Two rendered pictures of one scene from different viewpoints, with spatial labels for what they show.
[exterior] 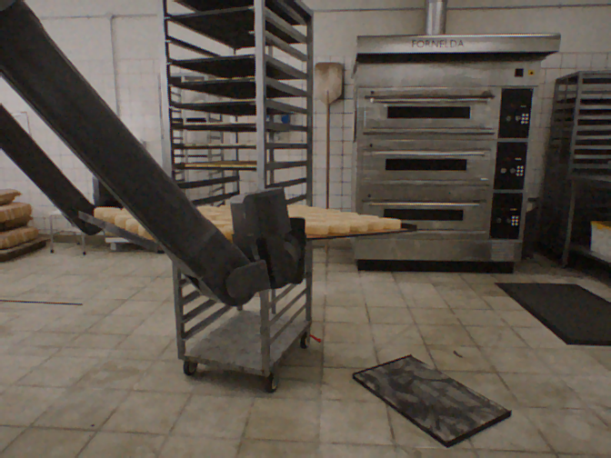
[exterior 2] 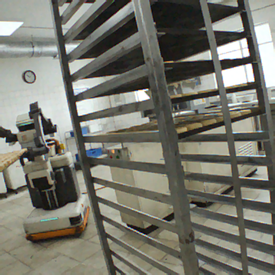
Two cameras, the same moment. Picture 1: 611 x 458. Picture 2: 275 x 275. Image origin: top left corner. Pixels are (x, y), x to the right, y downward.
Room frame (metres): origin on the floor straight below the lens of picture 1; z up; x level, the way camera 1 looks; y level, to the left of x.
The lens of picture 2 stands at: (2.73, -0.63, 1.13)
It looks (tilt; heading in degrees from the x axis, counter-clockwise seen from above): 6 degrees down; 128
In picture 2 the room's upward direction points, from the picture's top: 11 degrees counter-clockwise
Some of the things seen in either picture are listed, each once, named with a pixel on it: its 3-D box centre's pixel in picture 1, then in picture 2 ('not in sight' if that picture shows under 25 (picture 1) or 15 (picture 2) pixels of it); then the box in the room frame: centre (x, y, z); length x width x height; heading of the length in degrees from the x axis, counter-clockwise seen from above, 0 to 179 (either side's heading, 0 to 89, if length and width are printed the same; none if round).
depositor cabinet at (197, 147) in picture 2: not in sight; (208, 155); (1.31, 2.47, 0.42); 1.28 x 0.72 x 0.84; 78
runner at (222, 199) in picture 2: not in sight; (211, 197); (2.22, 0.45, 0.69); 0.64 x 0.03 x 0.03; 160
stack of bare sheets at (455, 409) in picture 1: (425, 393); not in sight; (1.81, -0.58, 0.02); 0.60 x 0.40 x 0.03; 30
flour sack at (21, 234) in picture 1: (5, 236); not in sight; (4.54, 3.22, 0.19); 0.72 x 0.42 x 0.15; 0
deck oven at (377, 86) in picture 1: (433, 161); not in sight; (4.17, -1.27, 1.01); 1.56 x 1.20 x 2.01; 86
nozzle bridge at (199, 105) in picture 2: not in sight; (175, 113); (1.22, 2.01, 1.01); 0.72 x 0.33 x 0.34; 168
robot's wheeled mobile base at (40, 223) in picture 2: not in sight; (58, 215); (0.13, 0.99, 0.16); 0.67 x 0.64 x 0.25; 131
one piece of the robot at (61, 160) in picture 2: not in sight; (50, 177); (0.07, 1.06, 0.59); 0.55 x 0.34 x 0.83; 41
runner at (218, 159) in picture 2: (213, 199); (205, 158); (2.22, 0.45, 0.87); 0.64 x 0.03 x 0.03; 160
